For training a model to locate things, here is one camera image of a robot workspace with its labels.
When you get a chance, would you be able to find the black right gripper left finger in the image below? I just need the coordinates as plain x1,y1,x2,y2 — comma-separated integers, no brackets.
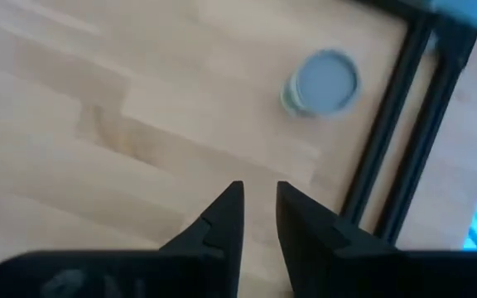
0,180,244,298

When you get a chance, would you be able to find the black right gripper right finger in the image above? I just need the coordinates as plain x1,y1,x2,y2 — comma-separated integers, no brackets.
277,180,477,298

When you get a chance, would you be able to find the white green labelled can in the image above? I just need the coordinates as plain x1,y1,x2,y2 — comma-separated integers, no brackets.
280,48,362,118

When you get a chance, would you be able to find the black aluminium table frame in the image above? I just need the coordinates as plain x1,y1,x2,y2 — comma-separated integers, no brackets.
340,0,477,248

